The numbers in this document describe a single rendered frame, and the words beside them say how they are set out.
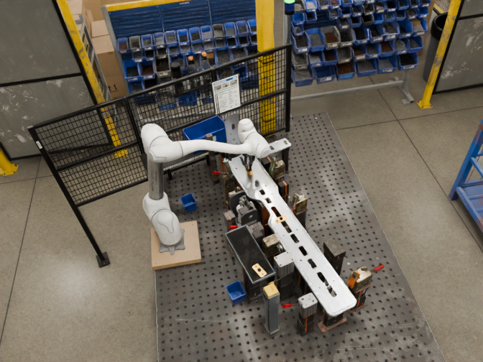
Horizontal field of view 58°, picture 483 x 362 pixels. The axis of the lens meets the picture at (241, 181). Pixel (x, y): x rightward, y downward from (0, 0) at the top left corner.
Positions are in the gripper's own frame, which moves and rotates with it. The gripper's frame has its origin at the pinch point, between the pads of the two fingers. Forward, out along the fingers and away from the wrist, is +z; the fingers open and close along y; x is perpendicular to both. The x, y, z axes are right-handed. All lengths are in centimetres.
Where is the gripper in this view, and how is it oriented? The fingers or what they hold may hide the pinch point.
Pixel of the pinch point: (248, 166)
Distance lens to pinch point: 306.2
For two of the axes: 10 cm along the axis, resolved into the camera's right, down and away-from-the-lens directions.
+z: 0.7, 6.7, 7.4
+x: -4.3, -6.5, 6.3
